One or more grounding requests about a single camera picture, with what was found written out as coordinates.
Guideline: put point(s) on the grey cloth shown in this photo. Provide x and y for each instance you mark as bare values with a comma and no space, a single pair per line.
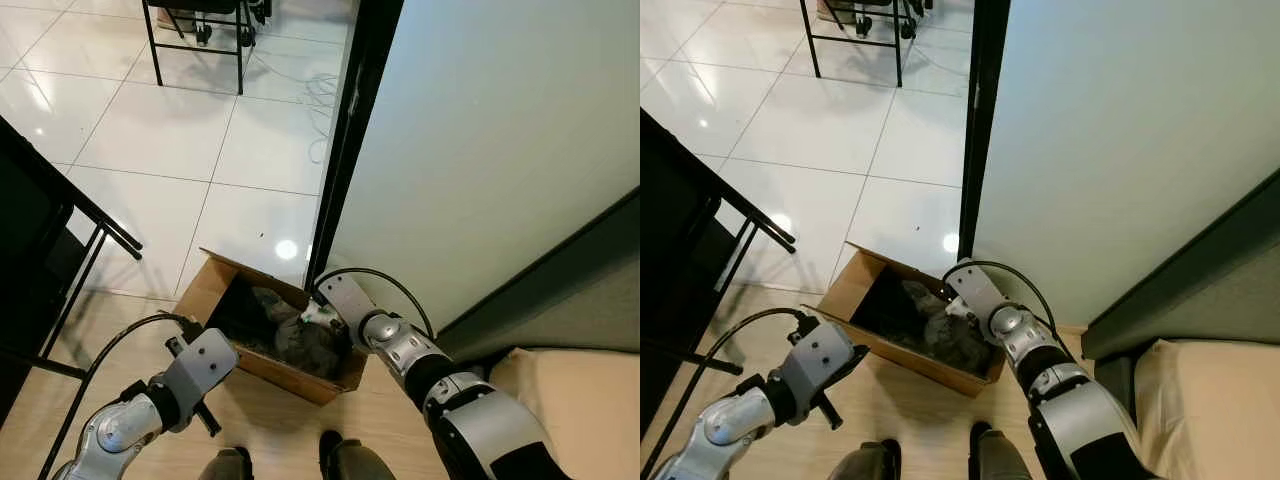
305,345
950,340

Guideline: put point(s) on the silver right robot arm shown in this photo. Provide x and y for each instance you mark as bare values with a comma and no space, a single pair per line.
1090,425
480,430

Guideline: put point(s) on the brown cardboard box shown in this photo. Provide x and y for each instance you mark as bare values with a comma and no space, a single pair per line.
850,285
205,290

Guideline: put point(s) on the beige sheeted mattress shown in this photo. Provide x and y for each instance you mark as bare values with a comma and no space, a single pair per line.
1220,420
590,420

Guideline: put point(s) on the black metal rack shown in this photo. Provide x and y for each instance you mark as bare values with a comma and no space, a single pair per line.
240,60
899,55

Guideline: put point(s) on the black metal-legged table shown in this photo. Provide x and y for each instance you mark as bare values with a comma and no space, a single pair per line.
20,230
665,220

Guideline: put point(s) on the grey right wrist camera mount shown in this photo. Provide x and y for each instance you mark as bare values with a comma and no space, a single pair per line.
345,300
978,290

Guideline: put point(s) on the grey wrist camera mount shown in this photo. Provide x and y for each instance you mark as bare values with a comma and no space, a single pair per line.
345,300
978,290
825,358
200,365

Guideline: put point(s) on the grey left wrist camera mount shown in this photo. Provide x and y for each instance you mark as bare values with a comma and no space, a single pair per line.
200,365
825,358

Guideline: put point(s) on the black door frame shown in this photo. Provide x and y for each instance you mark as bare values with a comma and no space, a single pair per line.
985,120
355,120

